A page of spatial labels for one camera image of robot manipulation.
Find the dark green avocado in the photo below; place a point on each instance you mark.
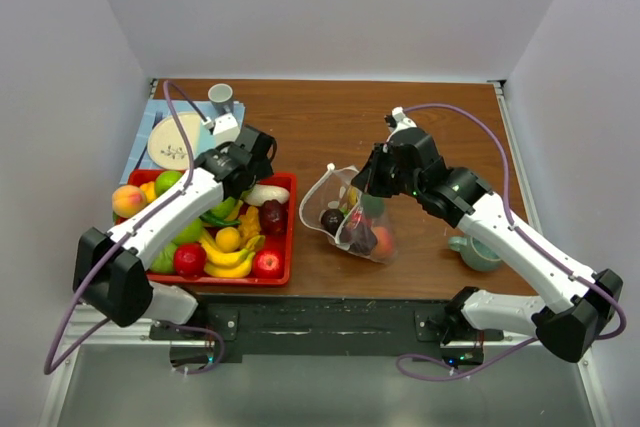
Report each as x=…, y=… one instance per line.
x=373, y=207

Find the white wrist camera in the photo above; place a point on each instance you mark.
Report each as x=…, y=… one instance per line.
x=397, y=120
x=218, y=131

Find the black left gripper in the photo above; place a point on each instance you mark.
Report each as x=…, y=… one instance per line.
x=263, y=170

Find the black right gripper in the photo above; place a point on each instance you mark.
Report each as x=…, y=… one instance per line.
x=368, y=177

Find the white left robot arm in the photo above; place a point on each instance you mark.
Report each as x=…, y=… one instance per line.
x=110, y=270

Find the peach at tray corner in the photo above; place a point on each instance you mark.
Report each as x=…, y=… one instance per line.
x=128, y=200

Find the green apple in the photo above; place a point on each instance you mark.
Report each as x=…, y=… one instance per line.
x=165, y=181

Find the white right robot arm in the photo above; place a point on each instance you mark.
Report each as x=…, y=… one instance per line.
x=572, y=304

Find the red plastic tray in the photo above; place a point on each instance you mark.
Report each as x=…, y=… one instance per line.
x=283, y=244

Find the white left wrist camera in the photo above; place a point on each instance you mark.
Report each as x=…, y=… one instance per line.
x=218, y=131

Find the white radish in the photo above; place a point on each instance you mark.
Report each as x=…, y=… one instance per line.
x=260, y=194

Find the red tomato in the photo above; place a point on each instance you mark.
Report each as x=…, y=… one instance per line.
x=356, y=220

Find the clear polka dot zip bag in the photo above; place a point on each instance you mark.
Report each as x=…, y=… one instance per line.
x=334, y=190

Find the peach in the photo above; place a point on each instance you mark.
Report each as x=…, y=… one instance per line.
x=128, y=200
x=384, y=247

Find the aluminium frame rail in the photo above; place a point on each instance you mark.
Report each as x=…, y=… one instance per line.
x=147, y=331

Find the grey cup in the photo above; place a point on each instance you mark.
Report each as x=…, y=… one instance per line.
x=221, y=96

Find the teal ceramic mug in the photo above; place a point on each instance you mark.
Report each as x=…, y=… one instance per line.
x=475, y=255

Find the yellow banana bunch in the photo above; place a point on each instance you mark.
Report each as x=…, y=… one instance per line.
x=233, y=265

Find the cream and blue plate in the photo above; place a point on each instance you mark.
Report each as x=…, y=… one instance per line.
x=166, y=146

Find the green chili pepper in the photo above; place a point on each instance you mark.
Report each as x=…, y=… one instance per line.
x=213, y=221

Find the red apple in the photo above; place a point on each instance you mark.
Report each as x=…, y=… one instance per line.
x=189, y=260
x=268, y=264

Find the dark purple mangosteen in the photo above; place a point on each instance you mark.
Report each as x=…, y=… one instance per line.
x=331, y=220

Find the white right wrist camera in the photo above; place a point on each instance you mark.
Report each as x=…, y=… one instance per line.
x=397, y=120

